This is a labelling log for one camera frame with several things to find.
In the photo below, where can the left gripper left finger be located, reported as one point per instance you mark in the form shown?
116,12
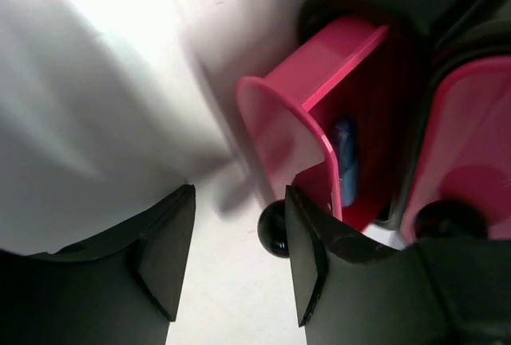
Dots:
121,286

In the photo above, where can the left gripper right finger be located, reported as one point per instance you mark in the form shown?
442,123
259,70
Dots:
350,289

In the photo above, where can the black drawer cabinet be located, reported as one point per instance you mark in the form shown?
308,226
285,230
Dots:
444,35

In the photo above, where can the pink drawer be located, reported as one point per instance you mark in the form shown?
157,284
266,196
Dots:
352,69
465,152

